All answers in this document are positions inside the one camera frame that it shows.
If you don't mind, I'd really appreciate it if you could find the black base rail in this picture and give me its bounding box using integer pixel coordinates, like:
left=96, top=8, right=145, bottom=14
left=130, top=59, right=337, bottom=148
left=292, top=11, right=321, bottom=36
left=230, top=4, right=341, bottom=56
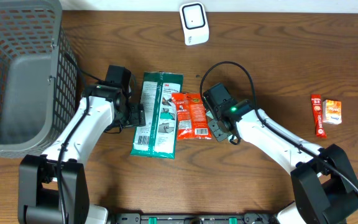
left=107, top=213, right=278, bottom=224

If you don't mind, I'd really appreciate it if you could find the red Nescafe stick sachet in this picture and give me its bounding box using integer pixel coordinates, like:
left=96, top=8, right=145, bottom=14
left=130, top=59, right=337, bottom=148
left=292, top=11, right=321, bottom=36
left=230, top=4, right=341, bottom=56
left=311, top=94, right=326, bottom=138

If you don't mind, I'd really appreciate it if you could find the red Nescafe coffee pack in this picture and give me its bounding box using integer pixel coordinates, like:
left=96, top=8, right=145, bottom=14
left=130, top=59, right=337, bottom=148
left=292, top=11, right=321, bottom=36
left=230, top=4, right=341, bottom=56
left=172, top=93, right=212, bottom=140

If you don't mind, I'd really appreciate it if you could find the orange tissue packet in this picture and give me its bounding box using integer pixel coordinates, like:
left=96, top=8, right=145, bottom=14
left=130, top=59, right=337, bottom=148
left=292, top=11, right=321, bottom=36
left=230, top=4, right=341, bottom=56
left=323, top=100, right=342, bottom=125

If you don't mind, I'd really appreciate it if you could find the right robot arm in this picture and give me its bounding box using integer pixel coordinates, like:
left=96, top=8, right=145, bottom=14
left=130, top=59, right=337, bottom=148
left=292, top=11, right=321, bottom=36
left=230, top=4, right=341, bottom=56
left=203, top=96, right=358, bottom=223

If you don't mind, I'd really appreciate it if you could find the left black cable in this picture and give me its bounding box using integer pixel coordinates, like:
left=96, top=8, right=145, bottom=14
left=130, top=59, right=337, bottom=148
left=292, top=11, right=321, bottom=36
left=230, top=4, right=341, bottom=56
left=54, top=51, right=105, bottom=224

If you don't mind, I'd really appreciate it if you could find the black cable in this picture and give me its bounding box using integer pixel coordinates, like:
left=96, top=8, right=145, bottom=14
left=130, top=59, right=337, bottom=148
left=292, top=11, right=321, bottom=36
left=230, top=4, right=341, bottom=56
left=199, top=60, right=358, bottom=224
left=54, top=51, right=105, bottom=224

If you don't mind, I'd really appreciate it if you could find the right black cable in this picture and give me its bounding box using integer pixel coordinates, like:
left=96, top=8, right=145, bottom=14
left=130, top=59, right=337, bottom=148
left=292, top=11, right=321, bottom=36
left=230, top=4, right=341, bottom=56
left=199, top=60, right=358, bottom=224

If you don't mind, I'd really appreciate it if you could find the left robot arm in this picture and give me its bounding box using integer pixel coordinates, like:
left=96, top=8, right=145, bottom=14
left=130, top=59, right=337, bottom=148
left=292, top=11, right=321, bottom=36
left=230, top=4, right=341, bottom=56
left=17, top=84, right=145, bottom=224

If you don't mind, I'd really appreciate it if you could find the green white 3M package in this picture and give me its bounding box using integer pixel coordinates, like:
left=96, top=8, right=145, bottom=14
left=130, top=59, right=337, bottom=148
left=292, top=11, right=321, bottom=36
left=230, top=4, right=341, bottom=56
left=131, top=72, right=183, bottom=159

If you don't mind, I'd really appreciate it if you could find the white barcode scanner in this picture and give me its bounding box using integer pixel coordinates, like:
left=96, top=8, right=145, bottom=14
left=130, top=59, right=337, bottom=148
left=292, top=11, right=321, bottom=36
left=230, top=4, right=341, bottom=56
left=179, top=2, right=209, bottom=46

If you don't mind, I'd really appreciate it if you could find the mint green wet wipes pack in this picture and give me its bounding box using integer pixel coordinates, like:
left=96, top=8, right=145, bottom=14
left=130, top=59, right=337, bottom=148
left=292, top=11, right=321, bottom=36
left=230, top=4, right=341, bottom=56
left=206, top=111, right=214, bottom=119

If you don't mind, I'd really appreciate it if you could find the grey plastic mesh basket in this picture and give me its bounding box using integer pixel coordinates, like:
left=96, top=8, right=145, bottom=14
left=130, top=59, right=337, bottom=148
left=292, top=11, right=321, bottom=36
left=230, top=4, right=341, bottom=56
left=0, top=0, right=77, bottom=158

